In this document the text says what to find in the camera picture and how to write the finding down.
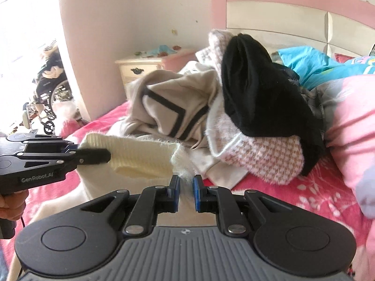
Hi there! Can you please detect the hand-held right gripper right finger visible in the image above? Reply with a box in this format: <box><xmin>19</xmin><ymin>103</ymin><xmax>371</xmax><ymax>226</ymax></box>
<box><xmin>193</xmin><ymin>175</ymin><xmax>295</xmax><ymax>237</ymax></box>

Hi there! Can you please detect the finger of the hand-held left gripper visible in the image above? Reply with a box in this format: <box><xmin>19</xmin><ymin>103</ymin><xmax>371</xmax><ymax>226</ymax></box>
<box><xmin>58</xmin><ymin>148</ymin><xmax>112</xmax><ymax>166</ymax></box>

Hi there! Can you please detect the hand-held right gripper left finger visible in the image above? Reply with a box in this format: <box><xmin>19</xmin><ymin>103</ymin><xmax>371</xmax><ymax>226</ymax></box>
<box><xmin>80</xmin><ymin>175</ymin><xmax>180</xmax><ymax>238</ymax></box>

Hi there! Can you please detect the white deer sweater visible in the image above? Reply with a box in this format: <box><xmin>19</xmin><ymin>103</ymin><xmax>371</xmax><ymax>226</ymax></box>
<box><xmin>29</xmin><ymin>133</ymin><xmax>195</xmax><ymax>229</ymax></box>

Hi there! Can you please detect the dark and cream clothes heap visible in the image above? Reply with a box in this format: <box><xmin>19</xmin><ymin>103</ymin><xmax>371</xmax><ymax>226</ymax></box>
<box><xmin>41</xmin><ymin>39</ymin><xmax>63</xmax><ymax>79</ymax></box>

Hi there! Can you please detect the person's left hand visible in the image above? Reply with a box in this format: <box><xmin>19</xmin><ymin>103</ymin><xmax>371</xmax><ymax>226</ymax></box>
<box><xmin>0</xmin><ymin>192</ymin><xmax>27</xmax><ymax>221</ymax></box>

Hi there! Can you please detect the pink houndstooth garment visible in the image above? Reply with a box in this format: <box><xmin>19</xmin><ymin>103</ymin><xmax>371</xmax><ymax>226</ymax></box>
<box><xmin>195</xmin><ymin>29</ymin><xmax>305</xmax><ymax>185</ymax></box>

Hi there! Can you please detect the black wheelchair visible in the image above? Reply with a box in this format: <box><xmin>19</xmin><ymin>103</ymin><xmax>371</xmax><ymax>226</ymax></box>
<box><xmin>23</xmin><ymin>76</ymin><xmax>74</xmax><ymax>135</ymax></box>

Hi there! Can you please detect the cream nightstand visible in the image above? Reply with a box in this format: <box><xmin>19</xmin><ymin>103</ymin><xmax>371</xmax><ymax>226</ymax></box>
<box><xmin>115</xmin><ymin>54</ymin><xmax>176</xmax><ymax>94</ymax></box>

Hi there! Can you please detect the beige black-striped garment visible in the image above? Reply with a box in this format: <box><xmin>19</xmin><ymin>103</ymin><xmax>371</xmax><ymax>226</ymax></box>
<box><xmin>111</xmin><ymin>61</ymin><xmax>249</xmax><ymax>192</ymax></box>

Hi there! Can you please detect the red floral blanket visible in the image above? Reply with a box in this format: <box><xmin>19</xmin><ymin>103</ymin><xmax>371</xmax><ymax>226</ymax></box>
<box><xmin>0</xmin><ymin>101</ymin><xmax>372</xmax><ymax>270</ymax></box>

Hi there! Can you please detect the black garment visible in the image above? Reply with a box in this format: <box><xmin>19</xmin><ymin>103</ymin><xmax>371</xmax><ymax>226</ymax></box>
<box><xmin>221</xmin><ymin>33</ymin><xmax>326</xmax><ymax>176</ymax></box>

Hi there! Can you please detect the teal cloth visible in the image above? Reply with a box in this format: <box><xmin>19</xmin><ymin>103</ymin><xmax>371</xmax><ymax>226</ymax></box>
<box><xmin>146</xmin><ymin>44</ymin><xmax>178</xmax><ymax>57</ymax></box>

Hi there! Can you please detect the pink floral quilt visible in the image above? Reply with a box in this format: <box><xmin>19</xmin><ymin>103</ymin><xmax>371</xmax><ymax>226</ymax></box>
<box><xmin>318</xmin><ymin>74</ymin><xmax>375</xmax><ymax>220</ymax></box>

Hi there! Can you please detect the blue printed pillow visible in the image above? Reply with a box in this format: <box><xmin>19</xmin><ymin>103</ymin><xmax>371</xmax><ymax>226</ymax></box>
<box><xmin>277</xmin><ymin>47</ymin><xmax>375</xmax><ymax>90</ymax></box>

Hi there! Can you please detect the pink and cream headboard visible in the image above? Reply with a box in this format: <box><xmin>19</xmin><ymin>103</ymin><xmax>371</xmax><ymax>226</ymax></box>
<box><xmin>211</xmin><ymin>0</ymin><xmax>375</xmax><ymax>62</ymax></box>

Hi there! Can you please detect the black cable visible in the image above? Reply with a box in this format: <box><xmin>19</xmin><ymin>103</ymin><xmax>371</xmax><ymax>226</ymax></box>
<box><xmin>17</xmin><ymin>216</ymin><xmax>27</xmax><ymax>274</ymax></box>

